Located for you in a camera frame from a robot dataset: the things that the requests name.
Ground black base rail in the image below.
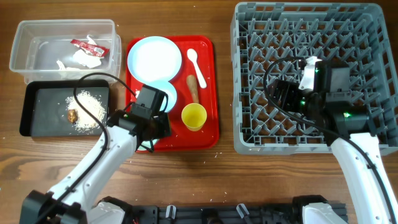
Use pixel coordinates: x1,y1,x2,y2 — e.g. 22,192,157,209
102,203,349,224

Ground clear plastic storage box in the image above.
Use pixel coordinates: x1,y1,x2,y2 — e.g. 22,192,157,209
9,19,122,83

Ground pile of white rice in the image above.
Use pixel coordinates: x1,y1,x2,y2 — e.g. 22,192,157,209
65,90,107,134

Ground white plastic spoon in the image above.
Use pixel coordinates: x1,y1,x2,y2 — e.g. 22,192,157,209
187,49,207,89

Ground brown root vegetable stick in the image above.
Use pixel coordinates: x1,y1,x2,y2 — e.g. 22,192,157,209
186,75,199,103

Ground yellow plastic cup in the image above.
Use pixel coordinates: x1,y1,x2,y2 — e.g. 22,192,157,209
181,103,207,131

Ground white tissue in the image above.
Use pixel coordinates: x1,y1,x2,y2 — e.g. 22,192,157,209
56,49,101,71

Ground black waste tray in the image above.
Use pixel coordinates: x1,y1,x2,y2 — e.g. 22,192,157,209
19,80,110,138

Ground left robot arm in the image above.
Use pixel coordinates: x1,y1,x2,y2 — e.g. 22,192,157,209
19,110,171,223

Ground light blue plate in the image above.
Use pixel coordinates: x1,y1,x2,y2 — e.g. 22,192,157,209
127,36,182,84

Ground red sauce packet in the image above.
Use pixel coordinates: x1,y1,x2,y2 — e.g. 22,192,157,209
70,39,109,58

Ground light blue bowl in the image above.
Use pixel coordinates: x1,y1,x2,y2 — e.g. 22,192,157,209
148,80,177,113

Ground grey dishwasher rack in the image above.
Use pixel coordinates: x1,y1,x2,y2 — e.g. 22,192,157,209
230,2,397,155

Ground brown food scrap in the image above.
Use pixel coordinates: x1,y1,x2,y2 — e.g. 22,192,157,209
67,109,78,124

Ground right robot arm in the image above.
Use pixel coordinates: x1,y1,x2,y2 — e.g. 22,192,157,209
263,57,397,223

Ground red plastic tray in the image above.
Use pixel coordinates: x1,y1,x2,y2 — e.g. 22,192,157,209
126,35,220,152

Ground pale green rice bowl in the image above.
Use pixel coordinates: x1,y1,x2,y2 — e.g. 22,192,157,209
137,139,158,151

